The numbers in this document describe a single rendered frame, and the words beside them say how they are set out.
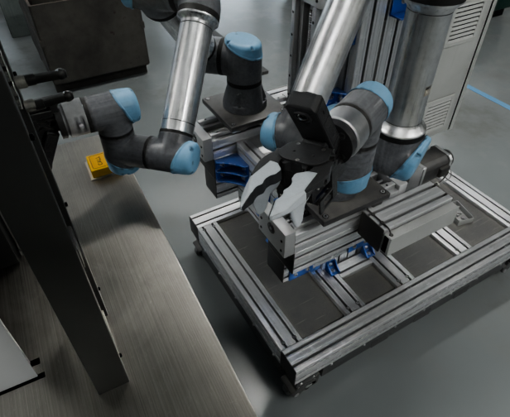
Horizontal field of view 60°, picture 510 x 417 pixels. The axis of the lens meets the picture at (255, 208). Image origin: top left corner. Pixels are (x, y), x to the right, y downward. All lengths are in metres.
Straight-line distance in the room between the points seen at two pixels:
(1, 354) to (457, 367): 1.60
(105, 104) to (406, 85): 0.61
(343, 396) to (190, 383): 1.06
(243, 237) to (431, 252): 0.79
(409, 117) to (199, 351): 0.64
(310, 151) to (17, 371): 0.57
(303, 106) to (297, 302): 1.22
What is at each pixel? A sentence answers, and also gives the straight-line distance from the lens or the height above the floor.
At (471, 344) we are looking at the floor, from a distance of 2.04.
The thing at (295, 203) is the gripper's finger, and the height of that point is 1.24.
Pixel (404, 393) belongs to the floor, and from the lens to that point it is 1.84.
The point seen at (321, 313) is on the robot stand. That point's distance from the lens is 1.69.
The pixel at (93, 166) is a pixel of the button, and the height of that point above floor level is 0.92.
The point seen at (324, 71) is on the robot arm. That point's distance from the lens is 0.86.
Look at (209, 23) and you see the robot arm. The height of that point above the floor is 1.23.
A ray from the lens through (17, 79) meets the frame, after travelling 0.58.
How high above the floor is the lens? 1.60
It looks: 43 degrees down
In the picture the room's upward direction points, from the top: straight up
